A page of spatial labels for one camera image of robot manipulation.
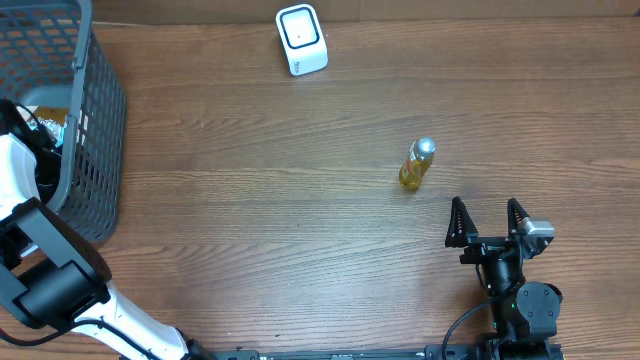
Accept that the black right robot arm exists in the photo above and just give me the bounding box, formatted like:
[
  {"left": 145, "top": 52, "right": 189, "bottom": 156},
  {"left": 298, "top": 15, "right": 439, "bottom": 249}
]
[{"left": 440, "top": 197, "right": 564, "bottom": 360}]

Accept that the teal snack packet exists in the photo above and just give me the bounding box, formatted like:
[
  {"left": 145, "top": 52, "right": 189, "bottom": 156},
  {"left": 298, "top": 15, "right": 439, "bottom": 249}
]
[{"left": 28, "top": 119, "right": 64, "bottom": 148}]

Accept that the brown cookie pouch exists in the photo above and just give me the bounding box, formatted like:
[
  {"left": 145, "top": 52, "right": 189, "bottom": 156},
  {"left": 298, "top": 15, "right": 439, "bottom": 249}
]
[{"left": 19, "top": 105, "right": 68, "bottom": 127}]

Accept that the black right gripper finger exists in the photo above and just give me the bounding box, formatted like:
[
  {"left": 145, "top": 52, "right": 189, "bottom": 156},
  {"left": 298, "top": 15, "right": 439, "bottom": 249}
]
[
  {"left": 445, "top": 196, "right": 478, "bottom": 248},
  {"left": 507, "top": 198, "right": 529, "bottom": 236}
]

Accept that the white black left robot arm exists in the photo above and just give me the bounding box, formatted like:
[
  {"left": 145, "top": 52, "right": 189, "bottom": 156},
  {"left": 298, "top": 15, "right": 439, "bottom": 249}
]
[{"left": 1, "top": 100, "right": 209, "bottom": 359}]

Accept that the white barcode scanner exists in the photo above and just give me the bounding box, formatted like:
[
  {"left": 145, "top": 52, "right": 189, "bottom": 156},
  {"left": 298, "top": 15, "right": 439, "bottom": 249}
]
[{"left": 275, "top": 3, "right": 329, "bottom": 77}]

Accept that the yellow bottle silver cap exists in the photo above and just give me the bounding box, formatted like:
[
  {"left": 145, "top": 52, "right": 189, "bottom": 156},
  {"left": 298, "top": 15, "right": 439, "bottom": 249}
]
[{"left": 399, "top": 137, "right": 436, "bottom": 191}]

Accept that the grey plastic mesh basket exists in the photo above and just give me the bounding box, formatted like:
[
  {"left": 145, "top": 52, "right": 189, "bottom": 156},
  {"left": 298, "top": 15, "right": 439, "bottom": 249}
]
[{"left": 1, "top": 0, "right": 126, "bottom": 242}]

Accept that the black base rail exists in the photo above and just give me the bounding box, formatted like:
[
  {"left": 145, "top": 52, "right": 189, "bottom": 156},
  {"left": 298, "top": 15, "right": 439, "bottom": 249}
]
[{"left": 205, "top": 345, "right": 566, "bottom": 360}]

